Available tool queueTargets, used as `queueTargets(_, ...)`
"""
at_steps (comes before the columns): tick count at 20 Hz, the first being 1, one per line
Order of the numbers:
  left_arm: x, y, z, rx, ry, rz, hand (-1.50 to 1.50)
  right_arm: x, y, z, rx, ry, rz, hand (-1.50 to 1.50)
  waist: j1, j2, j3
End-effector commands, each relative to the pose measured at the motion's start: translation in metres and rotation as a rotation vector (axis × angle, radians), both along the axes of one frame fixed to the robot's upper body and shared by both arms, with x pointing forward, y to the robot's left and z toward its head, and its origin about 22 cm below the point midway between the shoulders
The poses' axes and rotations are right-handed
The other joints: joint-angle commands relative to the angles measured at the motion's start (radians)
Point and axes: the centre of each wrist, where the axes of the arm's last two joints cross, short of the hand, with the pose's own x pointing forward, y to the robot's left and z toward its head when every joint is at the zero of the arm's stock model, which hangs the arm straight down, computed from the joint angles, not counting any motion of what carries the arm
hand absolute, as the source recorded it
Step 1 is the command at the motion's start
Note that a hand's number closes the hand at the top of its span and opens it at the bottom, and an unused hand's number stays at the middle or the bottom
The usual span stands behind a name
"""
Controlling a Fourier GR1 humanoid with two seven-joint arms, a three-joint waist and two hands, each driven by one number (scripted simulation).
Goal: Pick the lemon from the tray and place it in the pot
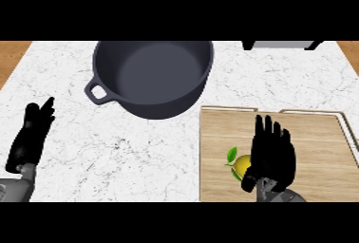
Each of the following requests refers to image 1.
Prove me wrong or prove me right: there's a dark grey pot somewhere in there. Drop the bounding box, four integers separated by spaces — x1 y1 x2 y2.
83 41 216 121

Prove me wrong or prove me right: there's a yellow lemon with green leaves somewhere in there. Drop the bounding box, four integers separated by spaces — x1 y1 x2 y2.
225 146 255 182

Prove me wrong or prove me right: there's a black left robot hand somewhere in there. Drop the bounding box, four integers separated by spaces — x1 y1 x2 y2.
5 96 58 175

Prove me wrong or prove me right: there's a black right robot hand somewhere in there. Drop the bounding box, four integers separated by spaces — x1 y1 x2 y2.
240 114 297 194

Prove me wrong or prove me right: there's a wooden tray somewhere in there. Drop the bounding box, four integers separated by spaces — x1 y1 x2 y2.
200 105 359 203

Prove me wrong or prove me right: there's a grey and black appliance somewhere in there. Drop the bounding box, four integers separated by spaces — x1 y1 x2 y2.
240 41 325 51

